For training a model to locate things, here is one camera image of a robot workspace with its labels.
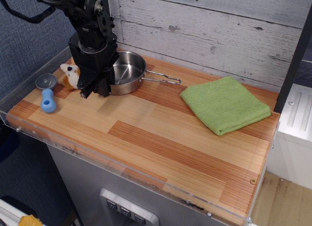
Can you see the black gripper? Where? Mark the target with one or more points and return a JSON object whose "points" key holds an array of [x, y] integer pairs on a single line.
{"points": [[96, 66]]}

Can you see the stainless steel pan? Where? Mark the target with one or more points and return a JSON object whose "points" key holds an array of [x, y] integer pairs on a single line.
{"points": [[131, 71]]}

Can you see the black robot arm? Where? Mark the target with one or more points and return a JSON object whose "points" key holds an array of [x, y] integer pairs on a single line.
{"points": [[93, 45]]}

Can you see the green folded cloth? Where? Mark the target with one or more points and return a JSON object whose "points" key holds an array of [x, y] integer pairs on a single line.
{"points": [[224, 105]]}

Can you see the plush corgi toy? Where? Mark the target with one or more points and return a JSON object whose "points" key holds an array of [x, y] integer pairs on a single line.
{"points": [[71, 77]]}

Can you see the blue grey toy scoop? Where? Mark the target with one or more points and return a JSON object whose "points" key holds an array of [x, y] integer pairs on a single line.
{"points": [[46, 83]]}

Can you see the grey cabinet with buttons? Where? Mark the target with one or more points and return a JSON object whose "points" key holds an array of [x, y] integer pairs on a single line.
{"points": [[102, 198]]}

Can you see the white aluminium side unit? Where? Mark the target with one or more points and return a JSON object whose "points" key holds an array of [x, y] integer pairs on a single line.
{"points": [[291, 155]]}

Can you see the black vertical post right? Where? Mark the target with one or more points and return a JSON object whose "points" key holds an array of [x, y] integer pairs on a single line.
{"points": [[295, 63]]}

